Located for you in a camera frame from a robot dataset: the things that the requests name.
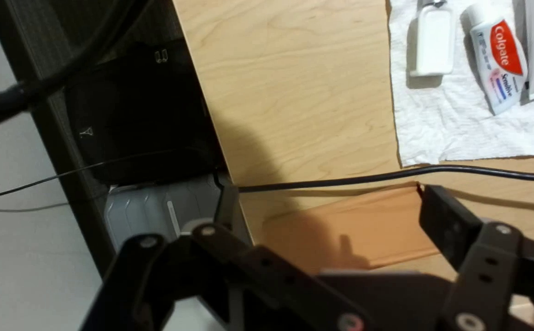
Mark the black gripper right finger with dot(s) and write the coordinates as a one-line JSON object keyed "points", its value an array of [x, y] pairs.
{"points": [[488, 263]]}

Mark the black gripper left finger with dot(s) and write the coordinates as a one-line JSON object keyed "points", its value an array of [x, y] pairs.
{"points": [[157, 268]]}

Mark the small cardboard box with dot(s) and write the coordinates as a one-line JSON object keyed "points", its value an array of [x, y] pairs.
{"points": [[365, 231]]}

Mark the grey hard suitcase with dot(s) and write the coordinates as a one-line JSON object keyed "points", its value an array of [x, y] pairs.
{"points": [[150, 208]]}

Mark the clear plastic snack bag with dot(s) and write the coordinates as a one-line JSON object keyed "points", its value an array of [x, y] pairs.
{"points": [[452, 121]]}

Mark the black bag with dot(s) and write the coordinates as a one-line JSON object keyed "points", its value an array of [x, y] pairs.
{"points": [[139, 116]]}

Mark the white red toothpaste tube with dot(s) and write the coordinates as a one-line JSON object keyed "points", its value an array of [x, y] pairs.
{"points": [[500, 60]]}

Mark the small white bottle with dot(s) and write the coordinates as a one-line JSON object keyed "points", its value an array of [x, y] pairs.
{"points": [[433, 42]]}

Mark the black desk frame leg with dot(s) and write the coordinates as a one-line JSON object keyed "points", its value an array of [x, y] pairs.
{"points": [[80, 213]]}

